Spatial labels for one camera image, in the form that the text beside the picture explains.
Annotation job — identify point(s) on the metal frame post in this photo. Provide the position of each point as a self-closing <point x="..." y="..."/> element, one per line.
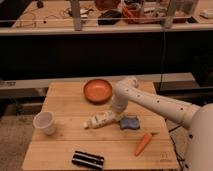
<point x="168" y="21"/>
<point x="75" y="8"/>

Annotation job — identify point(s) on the orange toy carrot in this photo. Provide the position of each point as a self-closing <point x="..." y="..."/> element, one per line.
<point x="146" y="139"/>

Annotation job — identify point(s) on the black object on bench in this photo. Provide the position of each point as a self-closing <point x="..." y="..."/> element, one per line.
<point x="109" y="17"/>

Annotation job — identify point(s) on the white plastic bottle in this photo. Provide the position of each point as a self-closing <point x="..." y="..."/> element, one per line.
<point x="100" y="120"/>

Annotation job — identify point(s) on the orange ceramic bowl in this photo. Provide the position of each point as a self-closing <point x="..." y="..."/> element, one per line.
<point x="97" y="90"/>

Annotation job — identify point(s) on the black white striped block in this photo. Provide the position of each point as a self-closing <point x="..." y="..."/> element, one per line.
<point x="88" y="160"/>

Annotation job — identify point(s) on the red tool on bench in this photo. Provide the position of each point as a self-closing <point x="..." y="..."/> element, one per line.
<point x="132" y="15"/>

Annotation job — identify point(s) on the metal frame post left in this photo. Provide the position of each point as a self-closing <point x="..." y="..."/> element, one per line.
<point x="75" y="8"/>

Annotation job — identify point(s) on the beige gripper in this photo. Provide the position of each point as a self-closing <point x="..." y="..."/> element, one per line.
<point x="118" y="116"/>

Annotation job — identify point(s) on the blue sponge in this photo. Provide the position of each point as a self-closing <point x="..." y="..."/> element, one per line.
<point x="129" y="123"/>

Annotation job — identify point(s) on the metal frame post right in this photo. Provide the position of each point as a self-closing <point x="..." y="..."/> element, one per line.
<point x="168" y="21"/>

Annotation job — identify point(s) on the white plastic cup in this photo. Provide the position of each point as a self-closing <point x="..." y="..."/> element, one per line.
<point x="44" y="121"/>

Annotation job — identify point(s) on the wooden workbench shelf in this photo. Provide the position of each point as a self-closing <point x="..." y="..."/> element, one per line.
<point x="48" y="17"/>

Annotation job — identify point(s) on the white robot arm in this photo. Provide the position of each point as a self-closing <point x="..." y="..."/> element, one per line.
<point x="198" y="120"/>

